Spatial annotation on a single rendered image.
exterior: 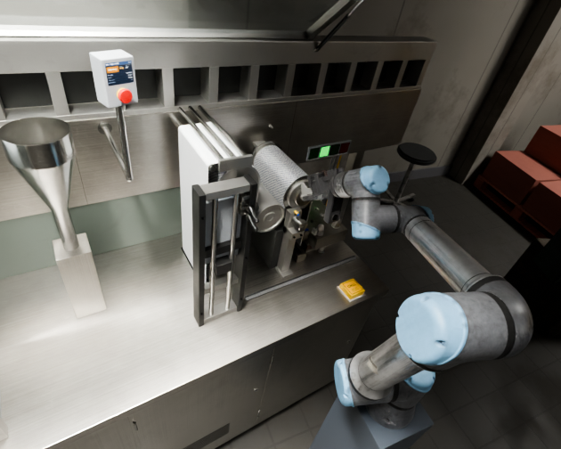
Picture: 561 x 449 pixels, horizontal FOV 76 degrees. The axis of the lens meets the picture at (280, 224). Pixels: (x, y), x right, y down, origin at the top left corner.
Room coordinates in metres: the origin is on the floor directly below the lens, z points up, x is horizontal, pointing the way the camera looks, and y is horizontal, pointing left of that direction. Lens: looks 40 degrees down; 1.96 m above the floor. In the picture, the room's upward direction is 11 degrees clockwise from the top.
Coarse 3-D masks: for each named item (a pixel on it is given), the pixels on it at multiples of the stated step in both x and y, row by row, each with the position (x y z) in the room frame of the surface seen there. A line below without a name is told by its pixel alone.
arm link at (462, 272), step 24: (408, 216) 0.78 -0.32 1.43; (432, 216) 0.80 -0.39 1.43; (432, 240) 0.67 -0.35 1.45; (432, 264) 0.62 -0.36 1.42; (456, 264) 0.58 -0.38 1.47; (456, 288) 0.54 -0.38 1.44; (480, 288) 0.50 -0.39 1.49; (504, 288) 0.48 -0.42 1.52; (528, 312) 0.43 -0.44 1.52; (528, 336) 0.39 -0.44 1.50
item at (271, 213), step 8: (264, 192) 1.04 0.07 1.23; (264, 200) 0.99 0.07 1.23; (272, 200) 1.00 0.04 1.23; (264, 208) 0.96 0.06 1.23; (272, 208) 0.99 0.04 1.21; (280, 208) 1.00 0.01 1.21; (264, 216) 0.97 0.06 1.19; (272, 216) 0.98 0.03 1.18; (280, 216) 1.01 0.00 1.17; (256, 224) 0.94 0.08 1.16; (264, 224) 0.97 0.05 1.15; (272, 224) 0.99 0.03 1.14; (264, 232) 0.97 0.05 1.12
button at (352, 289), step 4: (352, 280) 1.00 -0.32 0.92; (340, 284) 0.97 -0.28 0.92; (344, 284) 0.97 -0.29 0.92; (348, 284) 0.97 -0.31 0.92; (352, 284) 0.98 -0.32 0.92; (356, 284) 0.98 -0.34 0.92; (340, 288) 0.97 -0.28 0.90; (344, 288) 0.95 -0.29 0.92; (348, 288) 0.96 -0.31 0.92; (352, 288) 0.96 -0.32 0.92; (356, 288) 0.96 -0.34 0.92; (360, 288) 0.97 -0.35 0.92; (344, 292) 0.95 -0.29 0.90; (348, 292) 0.93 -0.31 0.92; (352, 292) 0.94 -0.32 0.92; (356, 292) 0.94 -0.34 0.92; (360, 292) 0.95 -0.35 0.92; (348, 296) 0.93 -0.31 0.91; (352, 296) 0.92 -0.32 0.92; (356, 296) 0.94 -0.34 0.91
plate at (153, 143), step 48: (336, 96) 1.53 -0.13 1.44; (384, 96) 1.71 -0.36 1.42; (0, 144) 0.80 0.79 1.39; (96, 144) 0.95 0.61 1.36; (144, 144) 1.04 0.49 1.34; (240, 144) 1.26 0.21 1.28; (288, 144) 1.40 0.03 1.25; (384, 144) 1.78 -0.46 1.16; (0, 192) 0.78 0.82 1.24; (96, 192) 0.93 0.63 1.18; (144, 192) 1.03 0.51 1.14
